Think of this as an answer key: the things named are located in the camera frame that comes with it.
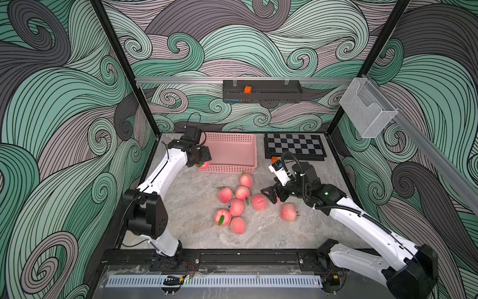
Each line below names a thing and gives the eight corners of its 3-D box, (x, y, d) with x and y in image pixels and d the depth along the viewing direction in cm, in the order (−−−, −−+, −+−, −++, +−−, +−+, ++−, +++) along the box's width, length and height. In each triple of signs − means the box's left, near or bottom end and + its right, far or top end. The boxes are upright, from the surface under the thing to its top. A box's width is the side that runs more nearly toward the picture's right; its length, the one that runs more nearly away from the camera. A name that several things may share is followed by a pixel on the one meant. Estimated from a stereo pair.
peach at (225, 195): (217, 200, 92) (216, 195, 88) (222, 190, 96) (221, 185, 91) (228, 205, 90) (228, 200, 86) (233, 194, 94) (233, 189, 90)
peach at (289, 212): (282, 223, 85) (284, 218, 80) (279, 209, 90) (282, 203, 85) (294, 223, 85) (298, 218, 80) (291, 209, 90) (295, 204, 85)
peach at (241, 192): (241, 204, 90) (241, 199, 86) (233, 194, 94) (232, 189, 90) (250, 196, 93) (251, 191, 89) (242, 187, 96) (242, 182, 92)
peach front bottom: (230, 235, 81) (230, 232, 77) (230, 220, 85) (230, 216, 81) (245, 235, 81) (246, 232, 77) (245, 220, 85) (245, 216, 81)
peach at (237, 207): (230, 217, 86) (229, 213, 82) (230, 202, 91) (230, 198, 87) (244, 217, 86) (244, 213, 82) (243, 202, 91) (244, 198, 87)
